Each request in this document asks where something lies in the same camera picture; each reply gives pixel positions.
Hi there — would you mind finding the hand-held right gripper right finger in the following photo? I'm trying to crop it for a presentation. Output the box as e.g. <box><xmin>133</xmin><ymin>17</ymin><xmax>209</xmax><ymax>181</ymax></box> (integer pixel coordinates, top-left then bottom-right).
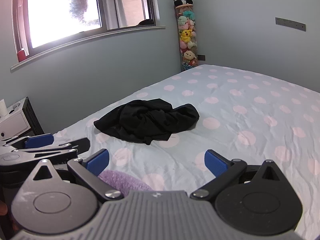
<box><xmin>191</xmin><ymin>149</ymin><xmax>292</xmax><ymax>201</ymax></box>

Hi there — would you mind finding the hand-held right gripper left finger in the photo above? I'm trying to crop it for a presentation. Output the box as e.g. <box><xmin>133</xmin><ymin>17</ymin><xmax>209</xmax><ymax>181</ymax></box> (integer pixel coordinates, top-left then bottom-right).
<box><xmin>24</xmin><ymin>149</ymin><xmax>123</xmax><ymax>201</ymax></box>

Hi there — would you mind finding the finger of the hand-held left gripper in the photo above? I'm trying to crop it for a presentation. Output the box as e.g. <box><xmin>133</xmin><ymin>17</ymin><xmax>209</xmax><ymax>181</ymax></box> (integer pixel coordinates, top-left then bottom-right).
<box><xmin>0</xmin><ymin>133</ymin><xmax>54</xmax><ymax>153</ymax></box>
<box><xmin>11</xmin><ymin>137</ymin><xmax>91</xmax><ymax>166</ymax></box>

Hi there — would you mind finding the black garment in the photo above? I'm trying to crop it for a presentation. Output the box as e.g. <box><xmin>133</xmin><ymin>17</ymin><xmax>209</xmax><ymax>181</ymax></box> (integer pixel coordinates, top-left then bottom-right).
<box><xmin>94</xmin><ymin>99</ymin><xmax>200</xmax><ymax>145</ymax></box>

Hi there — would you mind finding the purple fluffy blanket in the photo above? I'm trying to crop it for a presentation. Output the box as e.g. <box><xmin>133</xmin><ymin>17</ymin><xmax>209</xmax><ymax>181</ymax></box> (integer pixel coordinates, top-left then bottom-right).
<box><xmin>97</xmin><ymin>169</ymin><xmax>153</xmax><ymax>198</ymax></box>

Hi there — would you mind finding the clear tube of plush toys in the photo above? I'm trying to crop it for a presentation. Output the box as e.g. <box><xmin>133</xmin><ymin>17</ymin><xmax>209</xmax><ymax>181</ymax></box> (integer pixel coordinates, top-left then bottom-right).
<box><xmin>174</xmin><ymin>4</ymin><xmax>199</xmax><ymax>72</ymax></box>

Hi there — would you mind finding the window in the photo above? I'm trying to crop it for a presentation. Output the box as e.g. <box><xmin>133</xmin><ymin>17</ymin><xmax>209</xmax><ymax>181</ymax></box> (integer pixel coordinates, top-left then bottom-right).
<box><xmin>12</xmin><ymin>0</ymin><xmax>160</xmax><ymax>63</ymax></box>

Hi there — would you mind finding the white windowsill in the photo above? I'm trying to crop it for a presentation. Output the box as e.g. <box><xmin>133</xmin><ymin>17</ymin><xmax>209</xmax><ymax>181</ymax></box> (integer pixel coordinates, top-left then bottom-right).
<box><xmin>10</xmin><ymin>25</ymin><xmax>166</xmax><ymax>72</ymax></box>

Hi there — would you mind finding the white curtain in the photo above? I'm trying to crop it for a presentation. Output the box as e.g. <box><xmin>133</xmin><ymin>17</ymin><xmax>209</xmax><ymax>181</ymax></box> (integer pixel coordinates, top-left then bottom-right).
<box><xmin>104</xmin><ymin>0</ymin><xmax>126</xmax><ymax>28</ymax></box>

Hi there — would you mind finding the white nightstand with black frame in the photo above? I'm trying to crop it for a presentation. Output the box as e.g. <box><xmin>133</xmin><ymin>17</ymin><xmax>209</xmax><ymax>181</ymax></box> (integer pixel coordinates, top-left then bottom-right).
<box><xmin>0</xmin><ymin>97</ymin><xmax>45</xmax><ymax>140</ymax></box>

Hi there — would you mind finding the grey wall plate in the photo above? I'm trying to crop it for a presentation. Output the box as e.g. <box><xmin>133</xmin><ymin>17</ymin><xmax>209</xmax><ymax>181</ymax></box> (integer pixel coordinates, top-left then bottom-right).
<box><xmin>275</xmin><ymin>17</ymin><xmax>306</xmax><ymax>33</ymax></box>

